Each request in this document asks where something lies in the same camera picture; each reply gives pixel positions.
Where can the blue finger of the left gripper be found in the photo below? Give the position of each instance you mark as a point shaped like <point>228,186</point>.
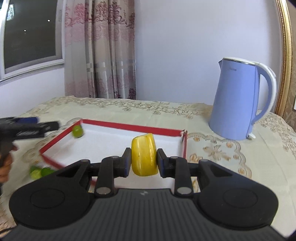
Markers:
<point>26,120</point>

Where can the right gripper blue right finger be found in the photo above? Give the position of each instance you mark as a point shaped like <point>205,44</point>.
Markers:
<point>177,168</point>

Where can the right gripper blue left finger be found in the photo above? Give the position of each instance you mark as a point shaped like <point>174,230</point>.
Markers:
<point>110,168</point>

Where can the small yellow pepper piece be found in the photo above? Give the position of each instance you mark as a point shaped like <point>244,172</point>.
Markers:
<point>144,155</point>

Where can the small green lime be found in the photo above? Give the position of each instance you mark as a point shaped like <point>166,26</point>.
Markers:
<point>77,131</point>

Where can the green cucumber end piece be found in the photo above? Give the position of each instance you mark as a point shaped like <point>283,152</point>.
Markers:
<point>35,172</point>

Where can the green cucumber cut piece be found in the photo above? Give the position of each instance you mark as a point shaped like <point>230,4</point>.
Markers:
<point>47,171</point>

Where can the person left hand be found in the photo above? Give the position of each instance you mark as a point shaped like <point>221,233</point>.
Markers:
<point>5,169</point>

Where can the red shallow box tray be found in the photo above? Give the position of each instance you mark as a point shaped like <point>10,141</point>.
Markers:
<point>103,139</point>

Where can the blue electric kettle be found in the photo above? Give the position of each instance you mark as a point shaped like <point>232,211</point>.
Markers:
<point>234,111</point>

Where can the cream embroidered tablecloth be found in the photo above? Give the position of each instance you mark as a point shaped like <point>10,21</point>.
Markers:
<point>268,159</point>

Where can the pink floral curtain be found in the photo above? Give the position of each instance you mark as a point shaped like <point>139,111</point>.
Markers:
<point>99,49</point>

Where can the window with white frame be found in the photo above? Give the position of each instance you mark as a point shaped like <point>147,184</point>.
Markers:
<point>31,36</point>

